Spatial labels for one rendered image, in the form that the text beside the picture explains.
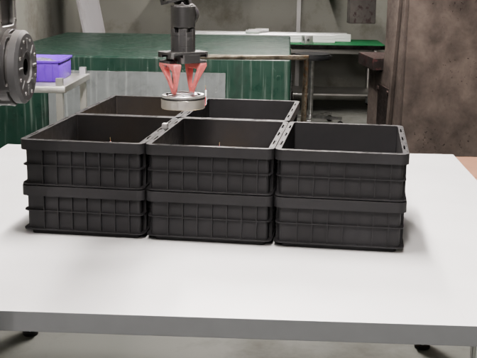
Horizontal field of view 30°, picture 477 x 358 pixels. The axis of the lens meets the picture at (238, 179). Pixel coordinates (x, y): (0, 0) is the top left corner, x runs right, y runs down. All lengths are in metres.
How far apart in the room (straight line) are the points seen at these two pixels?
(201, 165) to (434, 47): 3.58
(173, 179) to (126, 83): 3.33
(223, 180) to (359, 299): 0.47
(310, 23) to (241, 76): 4.32
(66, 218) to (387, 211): 0.75
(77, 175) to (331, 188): 0.59
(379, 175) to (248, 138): 0.51
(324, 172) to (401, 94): 3.51
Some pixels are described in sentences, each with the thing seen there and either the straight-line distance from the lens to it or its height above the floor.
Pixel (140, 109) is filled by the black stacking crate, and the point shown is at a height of 0.89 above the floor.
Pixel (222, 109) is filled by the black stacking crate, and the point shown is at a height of 0.90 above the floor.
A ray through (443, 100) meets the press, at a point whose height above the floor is 0.58.
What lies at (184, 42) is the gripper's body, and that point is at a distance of 2.07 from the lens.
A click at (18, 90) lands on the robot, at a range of 1.72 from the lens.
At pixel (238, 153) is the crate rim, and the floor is 0.92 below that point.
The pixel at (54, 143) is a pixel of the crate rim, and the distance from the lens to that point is 2.11.
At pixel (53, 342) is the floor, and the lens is 3.36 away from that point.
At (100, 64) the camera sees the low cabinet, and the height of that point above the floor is 0.78.
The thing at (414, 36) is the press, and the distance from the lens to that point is 5.45.
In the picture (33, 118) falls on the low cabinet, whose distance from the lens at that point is 5.54.
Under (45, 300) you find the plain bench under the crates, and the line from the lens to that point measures 1.76.
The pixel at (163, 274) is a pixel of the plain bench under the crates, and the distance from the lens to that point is 1.87.
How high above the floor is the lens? 1.31
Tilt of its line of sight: 13 degrees down
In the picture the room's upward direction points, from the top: 1 degrees clockwise
